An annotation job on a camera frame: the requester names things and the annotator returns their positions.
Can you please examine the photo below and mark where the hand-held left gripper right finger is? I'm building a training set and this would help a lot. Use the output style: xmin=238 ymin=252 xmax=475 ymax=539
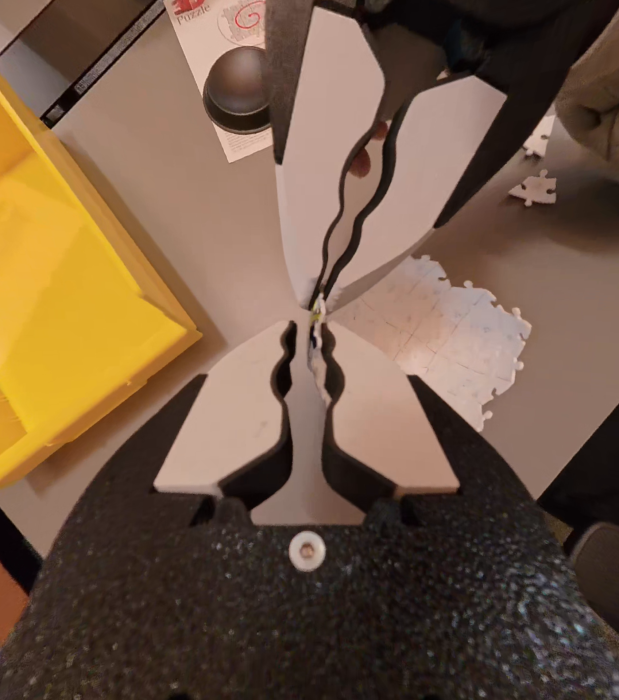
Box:
xmin=320 ymin=322 xmax=459 ymax=513

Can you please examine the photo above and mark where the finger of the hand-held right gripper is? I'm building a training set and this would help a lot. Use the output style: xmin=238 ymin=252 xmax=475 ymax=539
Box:
xmin=275 ymin=5 xmax=388 ymax=308
xmin=325 ymin=74 xmax=508 ymax=310

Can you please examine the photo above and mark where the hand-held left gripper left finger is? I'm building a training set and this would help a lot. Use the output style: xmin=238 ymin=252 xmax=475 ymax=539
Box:
xmin=153 ymin=320 xmax=297 ymax=510

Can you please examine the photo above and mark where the white puzzle piece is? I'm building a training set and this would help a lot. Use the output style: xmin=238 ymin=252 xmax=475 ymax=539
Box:
xmin=508 ymin=170 xmax=558 ymax=207
xmin=523 ymin=115 xmax=556 ymax=160

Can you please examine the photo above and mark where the curved single puzzle piece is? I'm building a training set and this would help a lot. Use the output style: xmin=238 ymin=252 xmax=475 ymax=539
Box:
xmin=309 ymin=292 xmax=334 ymax=405

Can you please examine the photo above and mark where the partly built puzzle ball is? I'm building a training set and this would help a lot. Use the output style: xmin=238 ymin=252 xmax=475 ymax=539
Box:
xmin=331 ymin=254 xmax=533 ymax=434

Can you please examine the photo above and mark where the black round ball stand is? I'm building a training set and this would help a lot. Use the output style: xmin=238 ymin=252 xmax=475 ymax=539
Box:
xmin=202 ymin=46 xmax=275 ymax=135

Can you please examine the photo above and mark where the puzzle instruction leaflet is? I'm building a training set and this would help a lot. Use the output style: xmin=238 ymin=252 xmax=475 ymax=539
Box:
xmin=163 ymin=0 xmax=283 ymax=164

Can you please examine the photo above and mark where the person's right hand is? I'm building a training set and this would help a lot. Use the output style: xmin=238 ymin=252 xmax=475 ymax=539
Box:
xmin=350 ymin=121 xmax=389 ymax=178

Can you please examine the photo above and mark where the person's grey sweatshirt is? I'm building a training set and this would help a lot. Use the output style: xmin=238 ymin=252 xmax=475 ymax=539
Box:
xmin=554 ymin=11 xmax=619 ymax=184

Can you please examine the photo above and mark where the yellow plastic bin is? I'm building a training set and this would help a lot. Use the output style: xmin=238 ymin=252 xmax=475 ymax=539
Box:
xmin=0 ymin=30 xmax=203 ymax=499

